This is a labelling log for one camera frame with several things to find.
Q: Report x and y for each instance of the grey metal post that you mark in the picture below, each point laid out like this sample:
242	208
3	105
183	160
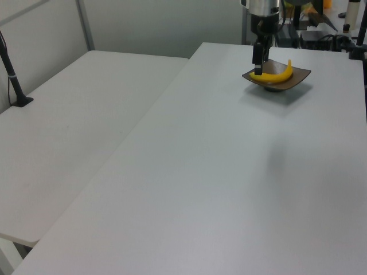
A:
86	28

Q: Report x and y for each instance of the black clamp camera stand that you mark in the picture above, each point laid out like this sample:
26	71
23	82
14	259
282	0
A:
358	51

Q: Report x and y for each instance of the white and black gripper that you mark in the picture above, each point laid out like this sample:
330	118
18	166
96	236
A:
264	20

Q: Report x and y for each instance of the flat black electronics box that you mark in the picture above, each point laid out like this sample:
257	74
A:
314	40

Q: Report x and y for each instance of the small orange object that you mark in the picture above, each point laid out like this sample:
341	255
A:
328	3

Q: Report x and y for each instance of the brown square ceramic plate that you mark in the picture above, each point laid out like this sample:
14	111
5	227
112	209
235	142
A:
299	75

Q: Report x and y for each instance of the white side table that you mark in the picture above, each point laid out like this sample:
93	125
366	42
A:
71	114

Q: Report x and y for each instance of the white cylinder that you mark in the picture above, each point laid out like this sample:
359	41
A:
352	14

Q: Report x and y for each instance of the yellow toy banana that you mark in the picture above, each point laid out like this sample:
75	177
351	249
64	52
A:
275	78

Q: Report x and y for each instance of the perforated grey metal panel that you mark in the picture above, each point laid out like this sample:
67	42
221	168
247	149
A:
246	28

